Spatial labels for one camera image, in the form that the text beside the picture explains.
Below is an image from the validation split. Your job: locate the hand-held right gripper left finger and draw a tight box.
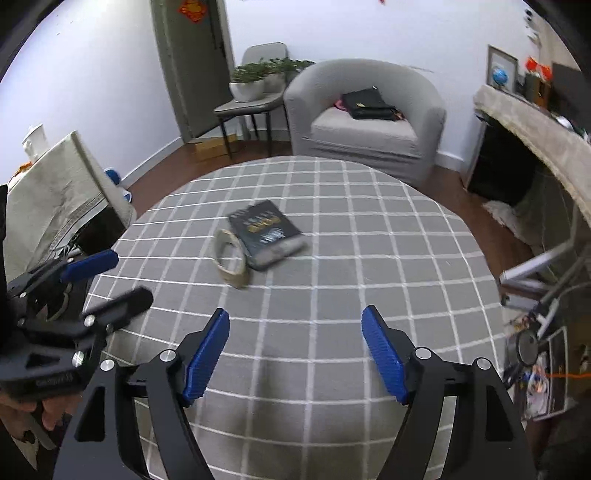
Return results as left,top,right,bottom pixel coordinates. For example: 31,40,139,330
55,308,230,480

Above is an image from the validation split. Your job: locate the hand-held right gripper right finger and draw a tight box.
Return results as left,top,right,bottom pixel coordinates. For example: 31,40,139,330
361,305,539,480

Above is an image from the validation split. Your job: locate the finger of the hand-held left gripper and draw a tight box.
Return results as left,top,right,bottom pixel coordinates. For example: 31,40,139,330
9,249,119,296
69,287,154,361

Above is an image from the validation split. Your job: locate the brown tape roll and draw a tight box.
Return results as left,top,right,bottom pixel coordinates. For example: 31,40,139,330
213,228,251,291

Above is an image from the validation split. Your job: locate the black gold-printed box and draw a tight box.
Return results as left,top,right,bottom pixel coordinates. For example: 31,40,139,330
228,200,308,271

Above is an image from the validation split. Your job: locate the person's left hand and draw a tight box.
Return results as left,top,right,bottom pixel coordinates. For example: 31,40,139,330
0,394,70,435

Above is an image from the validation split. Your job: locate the white cloth cover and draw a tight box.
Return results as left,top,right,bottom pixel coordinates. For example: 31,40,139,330
4,130,137,278

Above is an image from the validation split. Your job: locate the grey checkered tablecloth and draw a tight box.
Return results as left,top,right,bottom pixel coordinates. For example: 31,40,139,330
83,156,509,480

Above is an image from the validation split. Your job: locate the blue and white container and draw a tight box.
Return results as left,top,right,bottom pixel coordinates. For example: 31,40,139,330
104,168,134,204

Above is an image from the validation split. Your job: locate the white jug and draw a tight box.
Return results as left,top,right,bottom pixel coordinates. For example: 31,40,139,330
22,124,49,162

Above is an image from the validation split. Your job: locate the metal folding rack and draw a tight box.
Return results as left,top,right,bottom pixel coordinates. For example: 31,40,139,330
499,240,583,324

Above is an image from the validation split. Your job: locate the white fluffy rug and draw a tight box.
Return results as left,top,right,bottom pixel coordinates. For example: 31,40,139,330
482,199,536,245

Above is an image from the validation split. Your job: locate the grey armchair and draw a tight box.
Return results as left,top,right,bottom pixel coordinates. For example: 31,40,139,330
283,58,448,188

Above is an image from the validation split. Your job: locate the dark grey door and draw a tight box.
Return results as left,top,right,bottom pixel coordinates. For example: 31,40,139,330
151,0,234,145

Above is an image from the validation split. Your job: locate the grey dining chair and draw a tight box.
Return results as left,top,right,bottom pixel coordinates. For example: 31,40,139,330
213,42,291,160

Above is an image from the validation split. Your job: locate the potted green plant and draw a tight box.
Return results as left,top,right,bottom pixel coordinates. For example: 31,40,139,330
229,58,315,103

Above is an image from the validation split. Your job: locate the black handbag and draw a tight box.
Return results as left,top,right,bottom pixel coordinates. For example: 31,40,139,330
341,87,407,121

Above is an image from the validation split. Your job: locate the beige fringed cloth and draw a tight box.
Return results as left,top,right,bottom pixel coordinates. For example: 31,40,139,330
473,84,591,217

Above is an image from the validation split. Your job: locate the red door decoration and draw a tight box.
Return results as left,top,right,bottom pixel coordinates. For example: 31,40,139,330
179,0,208,23

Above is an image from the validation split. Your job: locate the brown wooden box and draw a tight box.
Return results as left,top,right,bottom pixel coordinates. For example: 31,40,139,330
524,73,552,109

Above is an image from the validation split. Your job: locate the black monitor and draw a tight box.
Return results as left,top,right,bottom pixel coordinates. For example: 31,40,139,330
551,62,583,121

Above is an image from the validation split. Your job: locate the red paper ornament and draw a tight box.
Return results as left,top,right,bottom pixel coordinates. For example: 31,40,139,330
526,56,552,79

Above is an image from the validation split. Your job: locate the grey picture frame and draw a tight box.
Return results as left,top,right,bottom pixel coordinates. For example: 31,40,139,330
487,45,519,93

